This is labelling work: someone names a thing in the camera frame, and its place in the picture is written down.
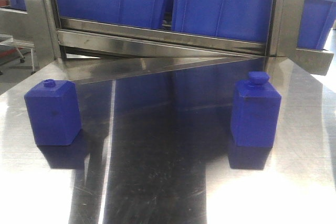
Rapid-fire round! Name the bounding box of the blue block part large cap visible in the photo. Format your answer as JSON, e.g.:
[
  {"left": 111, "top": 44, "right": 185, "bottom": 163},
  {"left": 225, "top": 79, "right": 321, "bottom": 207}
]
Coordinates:
[{"left": 230, "top": 71, "right": 281, "bottom": 148}]

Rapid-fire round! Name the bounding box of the blue block part small knob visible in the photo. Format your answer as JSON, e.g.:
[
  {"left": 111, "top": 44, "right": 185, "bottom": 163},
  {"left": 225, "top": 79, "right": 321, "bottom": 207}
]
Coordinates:
[{"left": 24, "top": 79, "right": 81, "bottom": 146}]

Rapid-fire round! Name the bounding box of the blue plastic bin centre right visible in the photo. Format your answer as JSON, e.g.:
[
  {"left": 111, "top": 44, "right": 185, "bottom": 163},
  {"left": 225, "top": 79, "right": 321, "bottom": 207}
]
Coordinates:
[{"left": 171, "top": 0, "right": 272, "bottom": 43}]

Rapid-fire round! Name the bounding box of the background table with caster legs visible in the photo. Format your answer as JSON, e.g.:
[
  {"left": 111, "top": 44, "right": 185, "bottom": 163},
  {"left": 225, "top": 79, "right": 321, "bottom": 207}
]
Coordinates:
[{"left": 1, "top": 34, "right": 39, "bottom": 74}]

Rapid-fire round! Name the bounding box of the blue plastic bin far right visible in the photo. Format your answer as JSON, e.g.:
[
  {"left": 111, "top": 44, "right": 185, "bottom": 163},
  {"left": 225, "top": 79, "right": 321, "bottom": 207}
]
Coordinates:
[{"left": 297, "top": 0, "right": 335, "bottom": 50}]

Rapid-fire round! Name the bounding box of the stainless steel shelf frame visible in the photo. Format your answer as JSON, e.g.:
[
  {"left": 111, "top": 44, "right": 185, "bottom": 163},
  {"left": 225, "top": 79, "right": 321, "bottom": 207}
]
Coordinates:
[{"left": 1, "top": 0, "right": 333, "bottom": 75}]

